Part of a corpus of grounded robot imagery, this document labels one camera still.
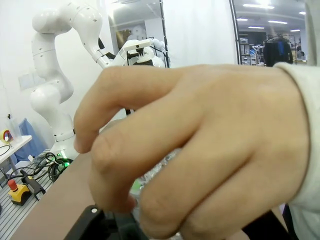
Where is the black handheld enabling switch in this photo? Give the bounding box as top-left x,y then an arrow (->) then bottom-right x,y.
21,169 -> 47,201

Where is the small white lab table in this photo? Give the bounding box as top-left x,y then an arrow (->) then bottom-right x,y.
0,134 -> 33,176

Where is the white paper sheet on wall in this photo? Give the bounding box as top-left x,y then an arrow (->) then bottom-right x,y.
18,72 -> 41,91

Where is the black jacket with blue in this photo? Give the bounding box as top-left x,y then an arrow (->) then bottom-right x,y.
263,34 -> 294,67

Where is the brown cardboard piece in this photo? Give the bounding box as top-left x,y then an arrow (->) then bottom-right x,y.
115,29 -> 133,55

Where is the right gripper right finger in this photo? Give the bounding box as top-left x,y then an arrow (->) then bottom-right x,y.
241,209 -> 288,240

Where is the clear plastic bottle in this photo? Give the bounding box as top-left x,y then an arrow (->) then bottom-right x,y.
6,113 -> 23,146

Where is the yellow emergency stop box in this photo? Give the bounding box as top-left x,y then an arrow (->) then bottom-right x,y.
6,178 -> 32,206

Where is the tall clear iced cup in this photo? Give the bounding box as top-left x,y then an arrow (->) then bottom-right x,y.
128,147 -> 187,218

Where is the yellow tape roll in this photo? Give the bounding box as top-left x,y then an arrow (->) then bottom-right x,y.
0,129 -> 14,144

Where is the blue cloth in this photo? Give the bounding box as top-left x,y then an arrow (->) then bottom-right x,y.
14,117 -> 48,163

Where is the person's left hand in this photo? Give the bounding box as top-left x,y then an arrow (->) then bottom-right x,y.
73,63 -> 312,240

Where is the black light stand pole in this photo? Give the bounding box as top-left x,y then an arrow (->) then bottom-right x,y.
159,0 -> 171,69

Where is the bundle of black cables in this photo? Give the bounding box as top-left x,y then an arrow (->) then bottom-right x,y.
33,151 -> 72,181

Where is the person's left forearm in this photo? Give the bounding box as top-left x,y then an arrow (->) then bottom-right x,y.
273,61 -> 320,240

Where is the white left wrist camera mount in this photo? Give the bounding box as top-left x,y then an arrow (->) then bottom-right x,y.
115,38 -> 155,68

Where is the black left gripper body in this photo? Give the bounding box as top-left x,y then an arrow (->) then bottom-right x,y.
131,60 -> 155,68

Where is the grey ribbed base plate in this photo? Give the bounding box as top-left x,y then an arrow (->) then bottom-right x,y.
0,148 -> 75,240

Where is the black doorway frame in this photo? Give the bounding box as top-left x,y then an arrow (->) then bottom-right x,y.
228,0 -> 242,65

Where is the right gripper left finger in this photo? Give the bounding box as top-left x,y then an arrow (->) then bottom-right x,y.
65,178 -> 151,240

